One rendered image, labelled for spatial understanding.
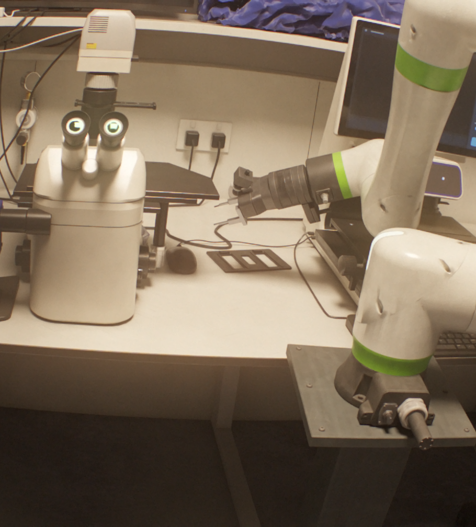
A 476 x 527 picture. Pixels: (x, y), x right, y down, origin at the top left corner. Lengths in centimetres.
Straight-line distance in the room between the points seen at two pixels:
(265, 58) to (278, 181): 78
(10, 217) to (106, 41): 38
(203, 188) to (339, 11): 65
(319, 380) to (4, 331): 54
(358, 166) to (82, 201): 51
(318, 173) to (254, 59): 80
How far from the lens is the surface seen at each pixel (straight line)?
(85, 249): 117
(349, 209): 168
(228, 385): 213
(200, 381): 224
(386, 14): 182
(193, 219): 179
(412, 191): 117
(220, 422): 221
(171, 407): 229
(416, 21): 100
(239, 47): 204
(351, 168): 131
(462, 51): 101
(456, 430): 102
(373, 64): 146
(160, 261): 145
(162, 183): 134
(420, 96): 105
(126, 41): 130
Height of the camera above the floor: 133
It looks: 23 degrees down
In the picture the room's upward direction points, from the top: 9 degrees clockwise
